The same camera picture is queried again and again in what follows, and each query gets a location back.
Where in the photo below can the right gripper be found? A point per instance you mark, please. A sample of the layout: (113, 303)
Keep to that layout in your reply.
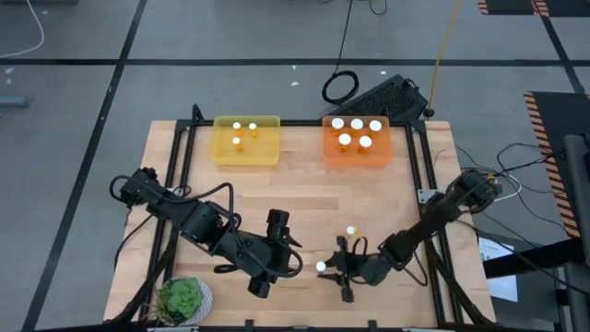
(364, 269)

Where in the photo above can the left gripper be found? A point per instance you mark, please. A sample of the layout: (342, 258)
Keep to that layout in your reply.
(258, 258)

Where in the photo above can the large amber pill bottle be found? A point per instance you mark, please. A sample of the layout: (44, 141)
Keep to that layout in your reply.
(365, 141)
(338, 123)
(357, 123)
(345, 138)
(375, 125)

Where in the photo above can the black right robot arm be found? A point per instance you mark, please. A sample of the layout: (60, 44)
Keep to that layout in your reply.
(438, 216)

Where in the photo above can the yellow translucent plastic bin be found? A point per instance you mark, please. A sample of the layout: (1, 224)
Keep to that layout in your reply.
(263, 152)

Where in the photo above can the orange translucent plastic bin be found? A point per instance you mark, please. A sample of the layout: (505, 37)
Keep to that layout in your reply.
(332, 159)

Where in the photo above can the succulent in patterned white pot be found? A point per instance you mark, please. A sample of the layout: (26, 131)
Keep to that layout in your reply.
(184, 299)

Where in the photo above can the white paper sheet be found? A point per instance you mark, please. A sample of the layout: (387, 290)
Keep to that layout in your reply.
(502, 286)

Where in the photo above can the black perforated computer case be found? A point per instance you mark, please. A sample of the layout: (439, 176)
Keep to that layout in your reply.
(387, 99)

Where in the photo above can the black metal bar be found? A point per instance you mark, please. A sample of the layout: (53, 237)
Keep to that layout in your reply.
(530, 260)

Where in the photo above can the grey metal column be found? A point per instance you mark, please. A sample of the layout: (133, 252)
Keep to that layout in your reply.
(576, 207)

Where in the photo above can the black mat with hazard stripes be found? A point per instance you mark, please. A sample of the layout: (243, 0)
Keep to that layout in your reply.
(507, 7)
(562, 120)

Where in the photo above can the grey floor box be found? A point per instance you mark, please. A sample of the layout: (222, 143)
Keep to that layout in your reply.
(14, 101)

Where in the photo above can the black frame bracket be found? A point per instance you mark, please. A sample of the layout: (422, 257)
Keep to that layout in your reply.
(372, 325)
(249, 325)

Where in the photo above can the black aluminium table frame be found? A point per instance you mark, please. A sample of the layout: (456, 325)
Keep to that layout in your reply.
(299, 123)

